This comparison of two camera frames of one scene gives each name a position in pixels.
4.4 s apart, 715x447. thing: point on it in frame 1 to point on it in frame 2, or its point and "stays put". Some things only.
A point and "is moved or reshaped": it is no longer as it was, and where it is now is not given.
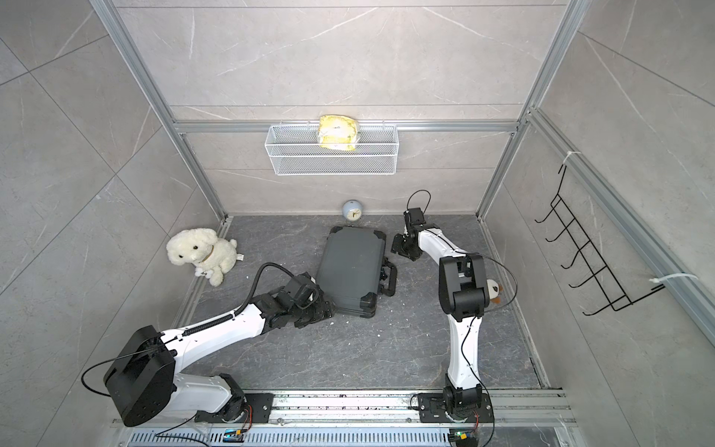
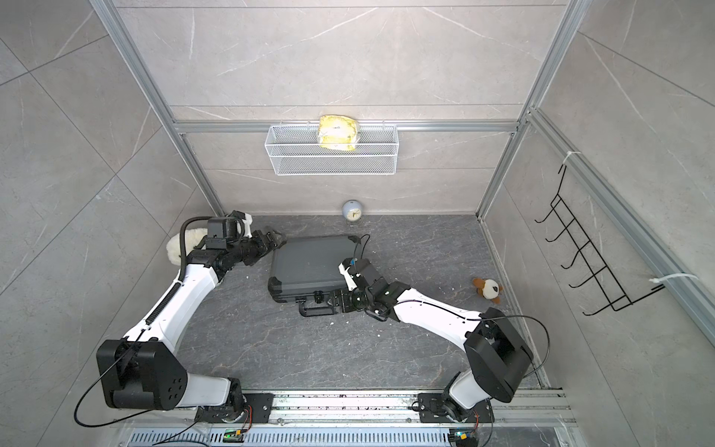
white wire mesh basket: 294,150 stays put
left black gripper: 321,313 to 263,247
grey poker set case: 353,270 is moved or reshaped
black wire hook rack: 613,294 stays put
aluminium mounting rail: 512,409 stays put
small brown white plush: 494,290 stays put
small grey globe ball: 352,209 stays put
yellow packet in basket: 338,132 stays put
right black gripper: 397,248 to 347,305
